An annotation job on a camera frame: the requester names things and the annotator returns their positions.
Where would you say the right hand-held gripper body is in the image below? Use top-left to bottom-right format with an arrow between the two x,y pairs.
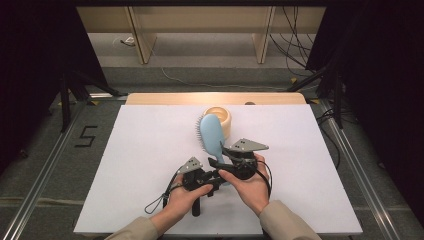
229,138 -> 270,181

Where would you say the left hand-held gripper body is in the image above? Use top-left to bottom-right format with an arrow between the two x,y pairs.
178,156 -> 214,218

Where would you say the light blue hairbrush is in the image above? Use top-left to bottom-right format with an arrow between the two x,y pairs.
195,113 -> 234,186

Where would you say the cream ribbed cup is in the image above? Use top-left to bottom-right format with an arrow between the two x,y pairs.
203,106 -> 232,140

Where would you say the person's right hand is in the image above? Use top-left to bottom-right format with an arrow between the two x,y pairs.
218,153 -> 271,216

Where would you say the person's left hand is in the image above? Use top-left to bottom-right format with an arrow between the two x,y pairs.
162,174 -> 215,223

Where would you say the white table board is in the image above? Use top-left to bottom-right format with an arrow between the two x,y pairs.
73,104 -> 364,236

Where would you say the wooden table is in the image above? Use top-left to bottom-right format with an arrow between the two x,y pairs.
125,92 -> 307,106

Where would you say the black metal stand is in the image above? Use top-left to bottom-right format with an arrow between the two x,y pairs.
59,69 -> 128,133
286,64 -> 345,130

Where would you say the white floor socket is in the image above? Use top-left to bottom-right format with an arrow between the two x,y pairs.
113,35 -> 136,48

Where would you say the black curtain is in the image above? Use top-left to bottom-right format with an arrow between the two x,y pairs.
305,0 -> 424,228
0,0 -> 110,169

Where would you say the right hand-held gripper cable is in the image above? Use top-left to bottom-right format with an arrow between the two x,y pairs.
254,159 -> 273,198

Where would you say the hand-held gripper cable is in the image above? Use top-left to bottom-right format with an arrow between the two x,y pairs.
254,159 -> 273,198
144,169 -> 184,216

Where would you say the left hand-held gripper cable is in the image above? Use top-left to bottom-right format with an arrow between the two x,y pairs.
144,169 -> 184,216

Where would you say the black floor cable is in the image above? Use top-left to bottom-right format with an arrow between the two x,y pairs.
316,108 -> 342,170

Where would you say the metal floor rail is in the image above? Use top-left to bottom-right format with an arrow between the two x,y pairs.
316,99 -> 402,240
0,96 -> 92,240

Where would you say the bundle of black cables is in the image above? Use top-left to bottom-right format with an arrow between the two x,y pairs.
269,6 -> 316,78

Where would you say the light wooden furniture frame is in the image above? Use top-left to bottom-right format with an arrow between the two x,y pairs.
76,6 -> 326,65

